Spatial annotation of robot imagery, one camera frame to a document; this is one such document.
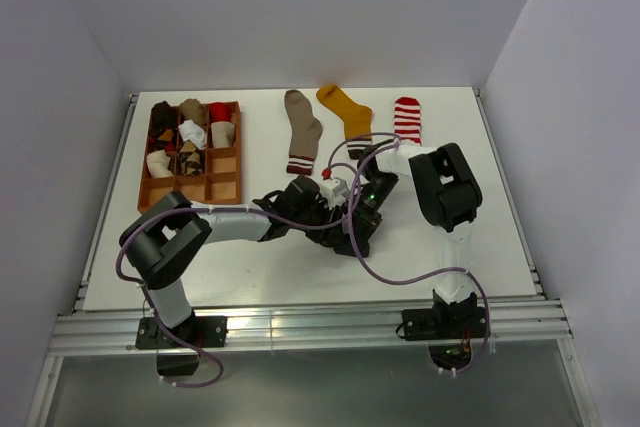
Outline brown argyle sock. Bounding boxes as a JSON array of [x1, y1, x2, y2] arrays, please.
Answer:
[[178, 142, 205, 176]]

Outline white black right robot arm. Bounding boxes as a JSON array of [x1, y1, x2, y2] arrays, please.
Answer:
[[345, 140, 489, 339]]

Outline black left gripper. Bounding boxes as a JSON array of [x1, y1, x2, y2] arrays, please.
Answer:
[[290, 196, 346, 248]]

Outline rolled taupe socks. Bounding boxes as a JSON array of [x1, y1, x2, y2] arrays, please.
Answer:
[[179, 98, 209, 126]]

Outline aluminium frame rail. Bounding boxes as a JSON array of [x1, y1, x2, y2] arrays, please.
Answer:
[[47, 298, 573, 357]]

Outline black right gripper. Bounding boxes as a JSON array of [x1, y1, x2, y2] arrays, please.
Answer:
[[343, 172, 400, 251]]

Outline rolled white socks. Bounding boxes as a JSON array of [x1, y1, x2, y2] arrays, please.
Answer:
[[178, 119, 207, 150]]

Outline rolled red socks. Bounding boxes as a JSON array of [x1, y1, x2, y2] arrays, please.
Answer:
[[208, 102, 236, 123]]

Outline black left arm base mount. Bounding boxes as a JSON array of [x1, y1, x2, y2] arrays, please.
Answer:
[[134, 314, 228, 377]]

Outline taupe sock with striped cuff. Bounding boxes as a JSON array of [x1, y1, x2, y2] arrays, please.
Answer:
[[284, 89, 323, 176]]

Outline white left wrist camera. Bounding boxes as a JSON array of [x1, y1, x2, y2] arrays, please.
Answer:
[[318, 168, 350, 209]]

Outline wooden compartment tray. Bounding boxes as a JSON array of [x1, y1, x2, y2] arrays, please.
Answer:
[[137, 99, 242, 213]]

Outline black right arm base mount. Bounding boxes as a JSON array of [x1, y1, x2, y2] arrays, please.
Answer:
[[395, 306, 490, 372]]

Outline red white striped sock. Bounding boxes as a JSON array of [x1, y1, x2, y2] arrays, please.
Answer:
[[393, 96, 422, 145]]

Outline mustard yellow sock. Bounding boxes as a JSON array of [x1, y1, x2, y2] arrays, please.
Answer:
[[316, 84, 372, 160]]

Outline rolled dark argyle socks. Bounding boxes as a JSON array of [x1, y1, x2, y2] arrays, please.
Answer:
[[148, 101, 178, 152]]

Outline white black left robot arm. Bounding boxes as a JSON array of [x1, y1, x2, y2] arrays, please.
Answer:
[[116, 176, 350, 346]]

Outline rolled cream socks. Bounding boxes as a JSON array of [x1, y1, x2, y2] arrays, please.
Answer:
[[210, 121, 235, 148]]

